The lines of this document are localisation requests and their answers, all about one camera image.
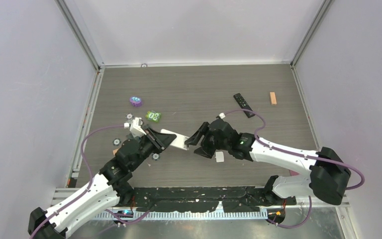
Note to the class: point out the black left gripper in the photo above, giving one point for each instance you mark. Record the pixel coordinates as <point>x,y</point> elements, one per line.
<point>160,141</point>

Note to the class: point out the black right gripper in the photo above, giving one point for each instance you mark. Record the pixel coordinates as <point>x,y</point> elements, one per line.
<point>204,151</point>

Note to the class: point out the white battery cover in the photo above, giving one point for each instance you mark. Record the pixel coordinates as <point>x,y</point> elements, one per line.
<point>219,157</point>

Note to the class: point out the white remote control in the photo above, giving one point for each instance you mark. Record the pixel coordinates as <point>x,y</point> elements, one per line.
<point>179,141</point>

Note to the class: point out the black remote control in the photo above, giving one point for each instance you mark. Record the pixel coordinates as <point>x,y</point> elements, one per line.
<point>243,105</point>

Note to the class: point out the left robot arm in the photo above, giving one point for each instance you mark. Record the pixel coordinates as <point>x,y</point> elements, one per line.
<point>108,188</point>

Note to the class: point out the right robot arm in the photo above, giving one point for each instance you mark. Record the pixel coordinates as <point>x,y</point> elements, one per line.
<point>319,173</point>

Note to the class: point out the blue poker chip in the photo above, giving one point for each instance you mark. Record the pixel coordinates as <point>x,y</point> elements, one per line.
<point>116,142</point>
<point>155,156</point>

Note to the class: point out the green monster toy block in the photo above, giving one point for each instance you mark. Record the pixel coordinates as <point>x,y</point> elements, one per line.
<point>153,116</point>

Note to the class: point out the white poker chip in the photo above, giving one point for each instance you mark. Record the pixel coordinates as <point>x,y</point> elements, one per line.
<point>129,116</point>

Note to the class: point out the purple monster toy block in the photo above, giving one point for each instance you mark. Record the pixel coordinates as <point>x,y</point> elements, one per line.
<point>135,101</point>

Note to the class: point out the orange wooden block far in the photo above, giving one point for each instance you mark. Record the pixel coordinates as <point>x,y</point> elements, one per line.
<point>273,98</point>

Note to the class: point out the pink toy toaster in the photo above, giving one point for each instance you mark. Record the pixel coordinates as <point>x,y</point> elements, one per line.
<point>293,173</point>

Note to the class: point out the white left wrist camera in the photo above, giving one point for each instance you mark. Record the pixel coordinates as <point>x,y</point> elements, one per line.
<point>134,127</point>

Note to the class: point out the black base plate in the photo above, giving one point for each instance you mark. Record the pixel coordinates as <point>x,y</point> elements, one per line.
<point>204,199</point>

